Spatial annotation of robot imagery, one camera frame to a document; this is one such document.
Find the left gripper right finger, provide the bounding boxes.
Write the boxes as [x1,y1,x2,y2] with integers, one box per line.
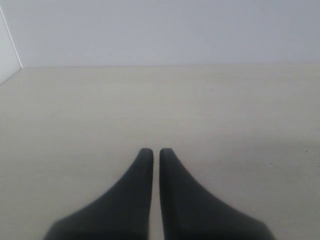
[159,148,273,240]

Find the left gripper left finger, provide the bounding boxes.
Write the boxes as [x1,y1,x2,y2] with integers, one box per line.
[44,148,153,240]

